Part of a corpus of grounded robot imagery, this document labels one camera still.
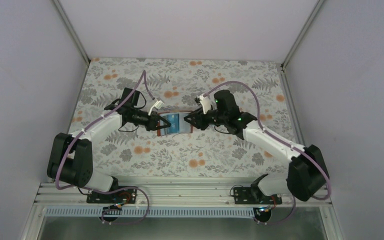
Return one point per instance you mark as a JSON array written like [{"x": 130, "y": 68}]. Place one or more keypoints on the floral patterned table mat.
[{"x": 256, "y": 86}]

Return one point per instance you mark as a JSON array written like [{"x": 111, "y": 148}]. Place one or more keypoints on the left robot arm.
[{"x": 71, "y": 157}]

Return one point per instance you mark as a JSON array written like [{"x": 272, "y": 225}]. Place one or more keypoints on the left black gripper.
[{"x": 150, "y": 122}]

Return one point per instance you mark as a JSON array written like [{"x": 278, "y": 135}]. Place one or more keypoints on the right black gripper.
[{"x": 201, "y": 119}]

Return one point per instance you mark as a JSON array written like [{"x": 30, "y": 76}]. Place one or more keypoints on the blue slotted cable duct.
[{"x": 152, "y": 212}]

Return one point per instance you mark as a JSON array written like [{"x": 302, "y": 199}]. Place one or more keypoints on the brown leather card holder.
[{"x": 185, "y": 127}]

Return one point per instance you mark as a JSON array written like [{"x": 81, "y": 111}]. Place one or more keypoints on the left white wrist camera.
[{"x": 155, "y": 106}]

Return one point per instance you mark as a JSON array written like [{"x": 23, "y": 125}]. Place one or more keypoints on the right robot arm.
[{"x": 306, "y": 170}]

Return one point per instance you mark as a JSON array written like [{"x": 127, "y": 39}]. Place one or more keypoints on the dark blue credit card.
[{"x": 174, "y": 119}]

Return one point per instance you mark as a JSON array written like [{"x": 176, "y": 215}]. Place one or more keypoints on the aluminium rail frame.
[{"x": 161, "y": 191}]

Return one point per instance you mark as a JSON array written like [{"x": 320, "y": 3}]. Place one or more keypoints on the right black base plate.
[{"x": 249, "y": 196}]

